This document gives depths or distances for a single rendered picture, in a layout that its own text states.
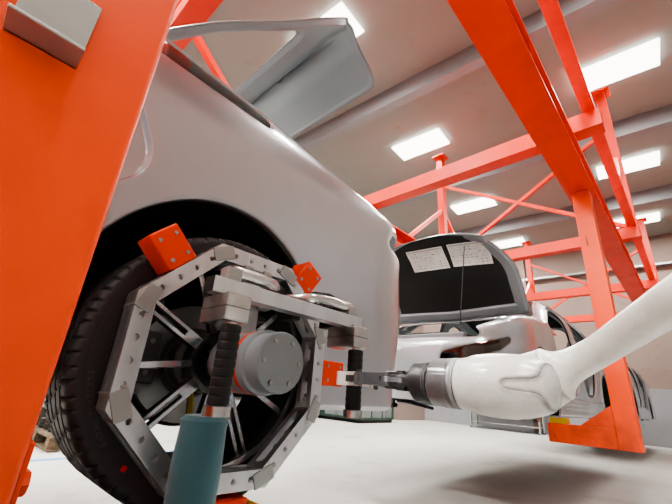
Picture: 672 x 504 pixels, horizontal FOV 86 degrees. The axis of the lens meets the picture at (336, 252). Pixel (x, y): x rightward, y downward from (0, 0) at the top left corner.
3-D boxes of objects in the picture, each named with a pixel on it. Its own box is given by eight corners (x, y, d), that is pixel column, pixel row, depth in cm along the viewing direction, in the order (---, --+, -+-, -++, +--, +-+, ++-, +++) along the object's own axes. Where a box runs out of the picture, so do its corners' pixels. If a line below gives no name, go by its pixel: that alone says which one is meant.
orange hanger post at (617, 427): (554, 440, 346) (524, 212, 435) (646, 452, 302) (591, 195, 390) (549, 441, 335) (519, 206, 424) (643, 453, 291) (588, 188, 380)
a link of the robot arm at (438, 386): (474, 410, 68) (444, 408, 72) (470, 360, 71) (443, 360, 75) (451, 409, 62) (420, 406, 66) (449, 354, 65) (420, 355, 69)
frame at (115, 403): (298, 476, 99) (316, 284, 119) (315, 481, 95) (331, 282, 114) (64, 508, 63) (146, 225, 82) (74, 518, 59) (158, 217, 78)
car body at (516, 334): (503, 411, 695) (496, 328, 752) (625, 422, 573) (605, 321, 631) (321, 403, 365) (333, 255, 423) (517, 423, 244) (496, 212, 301)
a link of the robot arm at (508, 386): (450, 415, 61) (482, 415, 70) (553, 426, 51) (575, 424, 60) (447, 350, 65) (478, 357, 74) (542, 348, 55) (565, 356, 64)
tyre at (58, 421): (275, 270, 140) (69, 231, 93) (317, 258, 124) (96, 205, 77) (270, 461, 122) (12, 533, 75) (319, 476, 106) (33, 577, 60)
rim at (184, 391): (257, 287, 132) (99, 266, 96) (300, 278, 117) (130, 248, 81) (251, 440, 118) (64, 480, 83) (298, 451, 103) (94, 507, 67)
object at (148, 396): (246, 392, 117) (223, 295, 118) (260, 393, 112) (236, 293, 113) (143, 446, 93) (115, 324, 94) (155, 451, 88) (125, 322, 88)
